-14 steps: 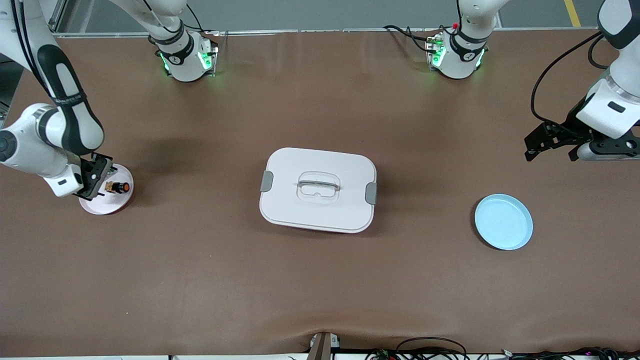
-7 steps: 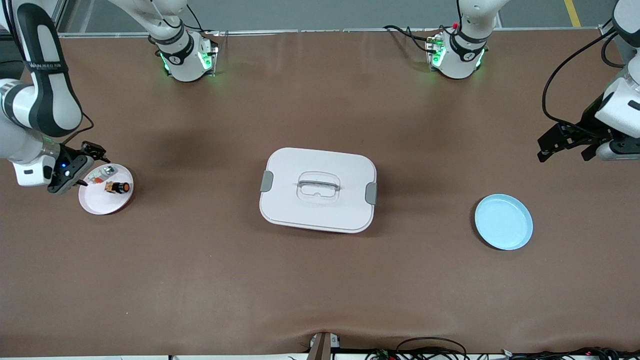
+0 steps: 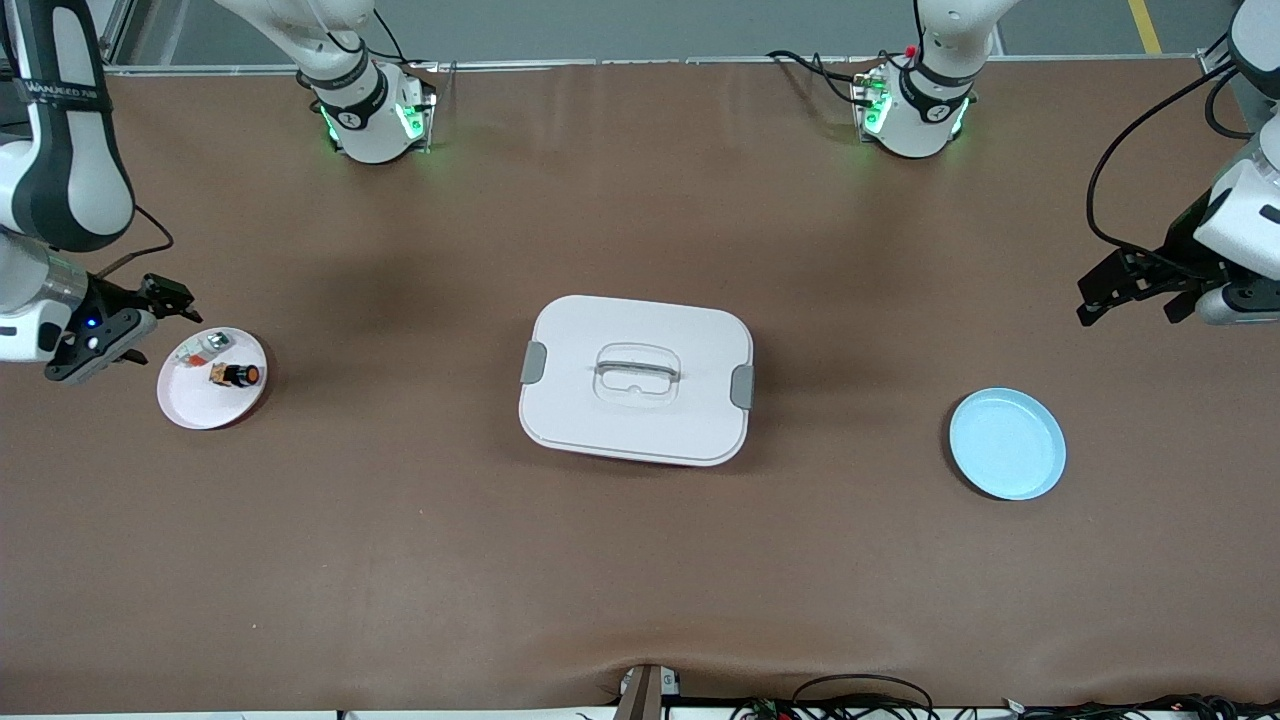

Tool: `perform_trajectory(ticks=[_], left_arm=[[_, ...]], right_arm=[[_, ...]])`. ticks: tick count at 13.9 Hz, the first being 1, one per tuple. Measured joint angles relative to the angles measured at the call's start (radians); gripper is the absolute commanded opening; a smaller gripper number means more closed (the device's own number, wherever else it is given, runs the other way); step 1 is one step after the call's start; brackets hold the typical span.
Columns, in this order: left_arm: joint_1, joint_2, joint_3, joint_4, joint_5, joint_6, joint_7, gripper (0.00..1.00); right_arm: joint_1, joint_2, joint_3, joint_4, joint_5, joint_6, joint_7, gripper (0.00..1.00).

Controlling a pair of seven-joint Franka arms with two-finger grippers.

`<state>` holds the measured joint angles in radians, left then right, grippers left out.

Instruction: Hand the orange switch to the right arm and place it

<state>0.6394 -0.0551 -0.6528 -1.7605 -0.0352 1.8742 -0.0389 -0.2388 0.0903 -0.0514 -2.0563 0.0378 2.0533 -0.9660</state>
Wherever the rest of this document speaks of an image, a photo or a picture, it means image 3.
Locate pink round plate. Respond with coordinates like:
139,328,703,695
157,327,269,431

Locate light blue round plate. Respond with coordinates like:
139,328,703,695
949,388,1067,501

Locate white lidded box grey latches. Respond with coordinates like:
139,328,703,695
518,294,755,468

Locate small white and red switch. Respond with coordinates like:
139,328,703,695
175,333,234,369

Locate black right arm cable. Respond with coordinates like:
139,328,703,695
94,204,177,283

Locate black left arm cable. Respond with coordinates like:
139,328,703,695
1086,60,1256,263

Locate aluminium frame profile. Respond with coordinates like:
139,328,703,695
95,0,137,76
1198,30,1241,81

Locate black arm base cable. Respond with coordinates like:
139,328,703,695
767,49,863,107

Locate black cable bundle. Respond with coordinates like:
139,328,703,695
730,674,1280,720

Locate metal table edge bracket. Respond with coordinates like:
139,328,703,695
614,664,682,720

